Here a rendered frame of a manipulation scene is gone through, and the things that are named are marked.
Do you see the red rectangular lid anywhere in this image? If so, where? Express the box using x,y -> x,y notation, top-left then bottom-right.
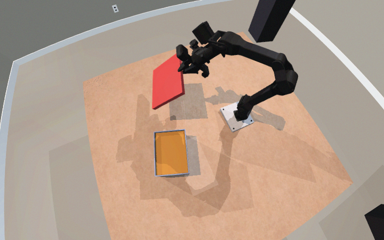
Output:
152,54 -> 185,110

